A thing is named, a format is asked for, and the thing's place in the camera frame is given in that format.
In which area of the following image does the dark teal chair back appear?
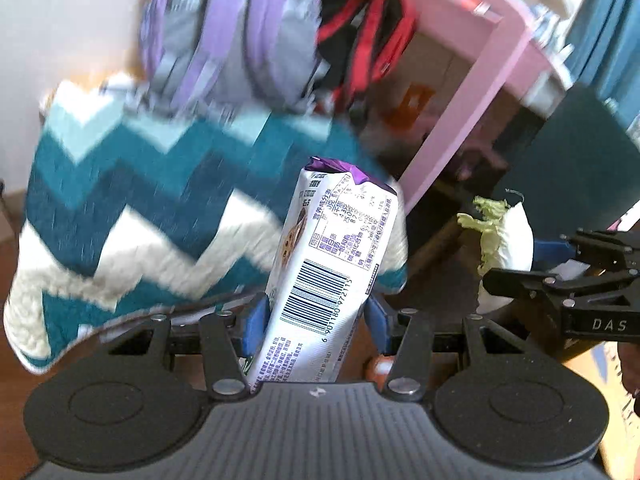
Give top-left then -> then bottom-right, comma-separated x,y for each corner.
494,85 -> 640,235

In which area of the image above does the red and black backpack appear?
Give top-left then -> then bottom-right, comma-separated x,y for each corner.
314,0 -> 419,112

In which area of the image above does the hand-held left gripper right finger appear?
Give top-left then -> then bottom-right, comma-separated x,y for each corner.
363,292 -> 522,402

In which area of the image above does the teal zigzag quilted blanket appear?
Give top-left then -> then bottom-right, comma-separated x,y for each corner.
4,72 -> 409,374

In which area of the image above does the white and purple snack packet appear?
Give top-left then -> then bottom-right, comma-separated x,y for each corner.
247,156 -> 401,394

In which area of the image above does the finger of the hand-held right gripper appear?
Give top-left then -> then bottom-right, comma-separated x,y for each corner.
532,229 -> 640,273
482,268 -> 640,312

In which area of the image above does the pink desk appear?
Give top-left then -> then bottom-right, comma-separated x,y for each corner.
345,0 -> 572,217

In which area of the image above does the napa cabbage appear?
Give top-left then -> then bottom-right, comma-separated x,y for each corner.
457,196 -> 535,312

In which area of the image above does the blue curtain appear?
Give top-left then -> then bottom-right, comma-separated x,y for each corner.
564,0 -> 640,127

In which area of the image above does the purple and grey backpack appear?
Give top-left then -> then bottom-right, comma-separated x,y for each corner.
139,0 -> 327,112

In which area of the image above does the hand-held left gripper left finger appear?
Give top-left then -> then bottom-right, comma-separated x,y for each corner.
107,292 -> 272,402

